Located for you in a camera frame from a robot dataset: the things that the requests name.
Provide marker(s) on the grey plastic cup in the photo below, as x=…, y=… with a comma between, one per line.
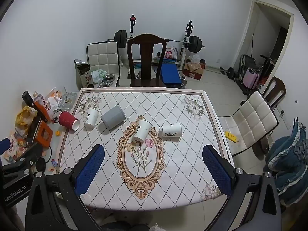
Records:
x=113, y=117

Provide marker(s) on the small dumbbell on floor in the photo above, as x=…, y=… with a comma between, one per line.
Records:
x=228, y=72

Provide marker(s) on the floral diamond pattern tablecloth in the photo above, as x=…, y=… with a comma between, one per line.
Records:
x=159, y=173

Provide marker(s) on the white padded chair back left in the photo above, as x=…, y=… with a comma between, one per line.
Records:
x=105, y=55

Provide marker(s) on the white padded chair right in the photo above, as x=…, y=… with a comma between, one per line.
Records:
x=253, y=121

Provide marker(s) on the blue weight bench pad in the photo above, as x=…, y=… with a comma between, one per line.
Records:
x=170, y=75

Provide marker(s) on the pink suitcase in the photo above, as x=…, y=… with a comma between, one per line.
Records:
x=250, y=78

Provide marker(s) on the dark wooden chair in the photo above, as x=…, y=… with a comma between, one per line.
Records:
x=274, y=92
x=146, y=51

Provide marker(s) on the dark wooden chair right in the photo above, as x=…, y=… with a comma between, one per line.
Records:
x=274, y=92

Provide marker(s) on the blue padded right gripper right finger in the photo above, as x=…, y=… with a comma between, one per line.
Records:
x=220, y=169

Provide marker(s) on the orange white snack bag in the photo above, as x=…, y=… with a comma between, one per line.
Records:
x=45, y=109

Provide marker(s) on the yellow plastic bag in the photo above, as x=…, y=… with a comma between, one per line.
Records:
x=24, y=120

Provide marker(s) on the colourful floral paper bag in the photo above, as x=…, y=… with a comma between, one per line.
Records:
x=17, y=147

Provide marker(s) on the barbell with black plates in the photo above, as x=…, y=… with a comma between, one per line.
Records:
x=122, y=39

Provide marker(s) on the brown printed cardboard box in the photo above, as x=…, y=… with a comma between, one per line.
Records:
x=84, y=73

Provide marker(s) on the orange box with window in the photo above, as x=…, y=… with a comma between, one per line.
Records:
x=43, y=135

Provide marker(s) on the yellow object on chair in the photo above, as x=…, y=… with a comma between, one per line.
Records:
x=230, y=136

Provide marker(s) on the white barbell rack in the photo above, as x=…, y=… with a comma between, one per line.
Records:
x=185, y=42

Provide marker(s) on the black round disc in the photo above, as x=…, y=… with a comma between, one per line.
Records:
x=40, y=165

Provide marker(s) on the green white plastic bag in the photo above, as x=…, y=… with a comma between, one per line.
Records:
x=98, y=75

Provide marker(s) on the blue denim clothing pile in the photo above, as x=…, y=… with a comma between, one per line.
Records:
x=287, y=162

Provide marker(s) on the black folded stroller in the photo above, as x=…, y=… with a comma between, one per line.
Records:
x=264, y=70

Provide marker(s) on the white padded chair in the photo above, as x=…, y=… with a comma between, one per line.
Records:
x=253, y=121
x=105, y=55

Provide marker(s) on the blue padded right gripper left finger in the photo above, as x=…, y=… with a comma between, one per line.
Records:
x=87, y=168

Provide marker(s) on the open cardboard box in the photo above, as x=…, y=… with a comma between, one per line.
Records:
x=194, y=70

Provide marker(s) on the red corrugated paper cup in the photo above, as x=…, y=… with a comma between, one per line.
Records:
x=69, y=121

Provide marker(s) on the white paper cup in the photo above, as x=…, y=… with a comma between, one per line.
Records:
x=91, y=117
x=172, y=130
x=142, y=130

